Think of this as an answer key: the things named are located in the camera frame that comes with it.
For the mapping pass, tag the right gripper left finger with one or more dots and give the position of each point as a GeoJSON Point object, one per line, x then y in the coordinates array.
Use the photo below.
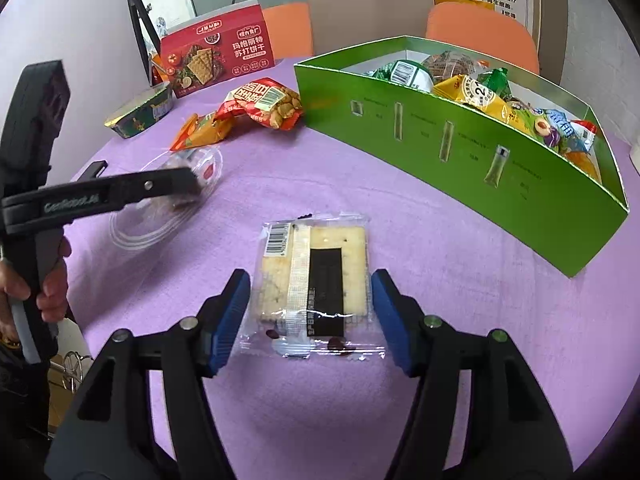
{"type": "Point", "coordinates": [107, 432]}

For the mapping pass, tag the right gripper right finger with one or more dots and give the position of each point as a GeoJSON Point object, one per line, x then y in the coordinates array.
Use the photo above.
{"type": "Point", "coordinates": [512, 432]}

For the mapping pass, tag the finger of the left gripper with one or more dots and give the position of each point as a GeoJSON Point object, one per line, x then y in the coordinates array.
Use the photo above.
{"type": "Point", "coordinates": [58, 205]}
{"type": "Point", "coordinates": [94, 170]}

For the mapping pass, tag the clear red jelly pack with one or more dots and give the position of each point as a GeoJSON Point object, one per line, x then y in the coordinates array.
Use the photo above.
{"type": "Point", "coordinates": [142, 225]}

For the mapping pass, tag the red peanut snack bag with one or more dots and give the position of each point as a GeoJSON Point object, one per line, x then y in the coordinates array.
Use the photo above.
{"type": "Point", "coordinates": [265, 101]}

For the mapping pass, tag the clear cracker pack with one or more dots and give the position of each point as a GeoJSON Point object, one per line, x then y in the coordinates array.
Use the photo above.
{"type": "Point", "coordinates": [311, 292]}

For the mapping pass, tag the yellow cake snack pack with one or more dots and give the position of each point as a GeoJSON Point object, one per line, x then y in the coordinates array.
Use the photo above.
{"type": "Point", "coordinates": [583, 161]}

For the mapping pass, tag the blue green plum bag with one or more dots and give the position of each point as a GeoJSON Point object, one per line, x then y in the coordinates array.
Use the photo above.
{"type": "Point", "coordinates": [548, 127]}

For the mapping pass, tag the red white snack bag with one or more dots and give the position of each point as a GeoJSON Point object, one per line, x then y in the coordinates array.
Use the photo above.
{"type": "Point", "coordinates": [582, 136]}

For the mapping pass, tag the yellow chips bag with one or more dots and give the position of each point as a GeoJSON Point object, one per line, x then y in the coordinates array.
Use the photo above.
{"type": "Point", "coordinates": [465, 90]}

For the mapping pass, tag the orange brown snack pack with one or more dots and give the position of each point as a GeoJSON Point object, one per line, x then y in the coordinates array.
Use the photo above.
{"type": "Point", "coordinates": [452, 63]}

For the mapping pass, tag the orange cartoon snack bag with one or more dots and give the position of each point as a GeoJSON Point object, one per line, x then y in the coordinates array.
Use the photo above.
{"type": "Point", "coordinates": [200, 131]}

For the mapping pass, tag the green snack bag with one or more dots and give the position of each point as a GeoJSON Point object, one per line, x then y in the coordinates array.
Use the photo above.
{"type": "Point", "coordinates": [406, 73]}

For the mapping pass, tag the green instant noodle bowl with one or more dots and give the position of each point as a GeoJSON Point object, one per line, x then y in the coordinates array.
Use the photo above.
{"type": "Point", "coordinates": [143, 111]}

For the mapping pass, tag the purple tablecloth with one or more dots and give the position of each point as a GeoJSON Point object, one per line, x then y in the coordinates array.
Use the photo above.
{"type": "Point", "coordinates": [328, 417]}

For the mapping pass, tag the red cracker box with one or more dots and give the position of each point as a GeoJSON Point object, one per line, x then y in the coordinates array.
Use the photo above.
{"type": "Point", "coordinates": [217, 46]}

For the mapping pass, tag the left orange chair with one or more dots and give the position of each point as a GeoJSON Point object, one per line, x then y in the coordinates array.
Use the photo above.
{"type": "Point", "coordinates": [289, 30]}

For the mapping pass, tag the orange chair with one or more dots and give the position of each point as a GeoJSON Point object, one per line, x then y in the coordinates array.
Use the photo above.
{"type": "Point", "coordinates": [477, 28]}
{"type": "Point", "coordinates": [289, 30]}

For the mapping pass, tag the green open gift box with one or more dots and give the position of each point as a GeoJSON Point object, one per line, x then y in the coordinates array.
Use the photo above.
{"type": "Point", "coordinates": [531, 191]}

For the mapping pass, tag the white thermos jug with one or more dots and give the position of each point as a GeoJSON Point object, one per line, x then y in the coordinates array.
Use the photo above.
{"type": "Point", "coordinates": [634, 155]}

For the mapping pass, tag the brown cardboard sheet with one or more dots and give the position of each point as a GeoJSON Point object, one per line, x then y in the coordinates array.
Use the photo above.
{"type": "Point", "coordinates": [336, 24]}

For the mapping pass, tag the right orange chair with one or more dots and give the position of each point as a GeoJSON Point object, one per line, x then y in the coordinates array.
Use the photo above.
{"type": "Point", "coordinates": [477, 28]}

